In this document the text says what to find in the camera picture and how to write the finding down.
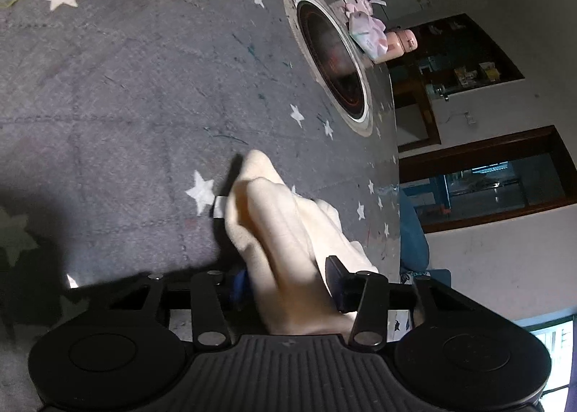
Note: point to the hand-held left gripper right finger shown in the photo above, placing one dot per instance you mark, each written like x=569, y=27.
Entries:
x=338, y=286

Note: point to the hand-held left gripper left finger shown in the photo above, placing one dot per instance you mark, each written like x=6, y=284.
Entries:
x=239, y=290

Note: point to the cream white sweatshirt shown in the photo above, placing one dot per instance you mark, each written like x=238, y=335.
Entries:
x=279, y=236

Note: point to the patterned white cushion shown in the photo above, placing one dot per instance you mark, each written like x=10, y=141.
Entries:
x=396, y=326

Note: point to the blue sofa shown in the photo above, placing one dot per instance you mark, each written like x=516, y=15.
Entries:
x=412, y=241

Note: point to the wooden side table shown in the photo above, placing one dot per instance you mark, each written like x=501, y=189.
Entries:
x=426, y=110

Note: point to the bright window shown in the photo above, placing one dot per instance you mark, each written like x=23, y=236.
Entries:
x=554, y=349

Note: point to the round black induction cooktop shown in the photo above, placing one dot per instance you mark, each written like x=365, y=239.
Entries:
x=333, y=60

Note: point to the grey star-print tablecloth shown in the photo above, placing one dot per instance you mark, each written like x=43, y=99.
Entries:
x=112, y=78

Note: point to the pink white tissue pack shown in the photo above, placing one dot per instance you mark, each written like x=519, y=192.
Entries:
x=372, y=38

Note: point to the pink insulated bottle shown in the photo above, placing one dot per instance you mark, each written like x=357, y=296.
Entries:
x=401, y=40

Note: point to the dark wooden display cabinet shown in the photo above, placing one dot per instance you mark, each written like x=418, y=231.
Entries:
x=450, y=42

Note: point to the white wall outlet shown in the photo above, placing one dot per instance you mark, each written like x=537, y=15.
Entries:
x=470, y=118

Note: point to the wooden door frame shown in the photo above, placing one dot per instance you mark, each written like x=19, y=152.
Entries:
x=496, y=139

